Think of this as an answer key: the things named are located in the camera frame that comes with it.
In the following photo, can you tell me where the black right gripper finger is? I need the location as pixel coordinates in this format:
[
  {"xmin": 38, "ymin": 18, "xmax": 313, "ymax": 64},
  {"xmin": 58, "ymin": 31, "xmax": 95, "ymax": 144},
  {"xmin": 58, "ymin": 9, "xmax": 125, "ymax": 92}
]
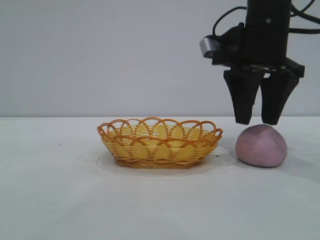
[
  {"xmin": 260, "ymin": 71, "xmax": 300, "ymax": 126},
  {"xmin": 223, "ymin": 70, "xmax": 264, "ymax": 125}
]

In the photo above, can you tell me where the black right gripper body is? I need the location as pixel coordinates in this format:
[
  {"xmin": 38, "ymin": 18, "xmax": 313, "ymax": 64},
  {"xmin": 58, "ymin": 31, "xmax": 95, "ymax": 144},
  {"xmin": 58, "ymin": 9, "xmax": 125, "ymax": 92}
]
[{"xmin": 229, "ymin": 0, "xmax": 306, "ymax": 79}]

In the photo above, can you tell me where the yellow woven plastic basket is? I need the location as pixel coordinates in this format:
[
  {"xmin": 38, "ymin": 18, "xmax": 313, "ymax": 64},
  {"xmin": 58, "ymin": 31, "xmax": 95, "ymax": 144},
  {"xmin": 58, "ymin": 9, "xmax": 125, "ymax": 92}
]
[{"xmin": 96, "ymin": 116, "xmax": 224, "ymax": 170}]

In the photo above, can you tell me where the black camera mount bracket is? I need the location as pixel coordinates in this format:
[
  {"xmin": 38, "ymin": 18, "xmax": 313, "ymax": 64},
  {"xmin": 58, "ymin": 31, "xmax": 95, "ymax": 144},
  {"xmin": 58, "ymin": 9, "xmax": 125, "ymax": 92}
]
[{"xmin": 211, "ymin": 22, "xmax": 247, "ymax": 67}]

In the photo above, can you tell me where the black looping cable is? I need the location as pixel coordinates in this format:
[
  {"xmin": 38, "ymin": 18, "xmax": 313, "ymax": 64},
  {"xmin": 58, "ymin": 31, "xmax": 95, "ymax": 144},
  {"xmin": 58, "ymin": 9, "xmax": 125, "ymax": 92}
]
[
  {"xmin": 212, "ymin": 5, "xmax": 249, "ymax": 36},
  {"xmin": 287, "ymin": 27, "xmax": 320, "ymax": 35},
  {"xmin": 289, "ymin": 4, "xmax": 320, "ymax": 23}
]

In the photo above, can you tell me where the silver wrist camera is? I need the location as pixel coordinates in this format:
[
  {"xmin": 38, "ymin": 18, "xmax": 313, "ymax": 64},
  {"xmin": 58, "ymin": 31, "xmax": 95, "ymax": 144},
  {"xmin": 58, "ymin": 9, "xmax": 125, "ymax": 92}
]
[{"xmin": 199, "ymin": 34, "xmax": 221, "ymax": 58}]

